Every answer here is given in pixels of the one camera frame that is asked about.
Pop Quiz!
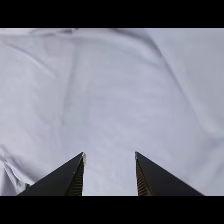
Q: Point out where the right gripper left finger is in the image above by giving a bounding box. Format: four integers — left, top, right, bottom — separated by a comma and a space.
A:
18, 151, 86, 197

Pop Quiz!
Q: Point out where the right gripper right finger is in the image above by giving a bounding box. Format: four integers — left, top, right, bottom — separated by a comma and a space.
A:
134, 151, 205, 197

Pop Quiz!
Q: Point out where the white shirt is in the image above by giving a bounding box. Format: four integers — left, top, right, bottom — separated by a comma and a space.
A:
0, 27, 224, 197

